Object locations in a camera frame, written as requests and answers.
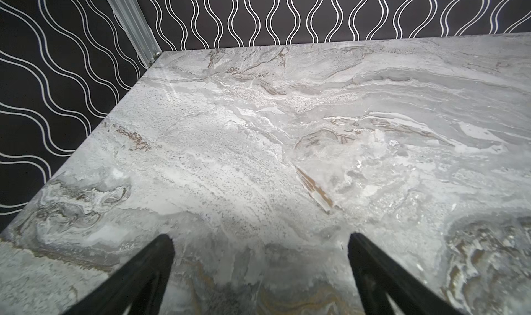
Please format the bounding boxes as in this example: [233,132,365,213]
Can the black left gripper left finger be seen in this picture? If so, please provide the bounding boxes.
[65,234,175,314]

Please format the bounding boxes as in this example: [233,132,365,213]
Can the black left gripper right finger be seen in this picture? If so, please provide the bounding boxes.
[348,233,460,314]

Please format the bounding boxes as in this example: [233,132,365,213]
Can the aluminium corner frame post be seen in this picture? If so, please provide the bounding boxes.
[107,0,162,68]

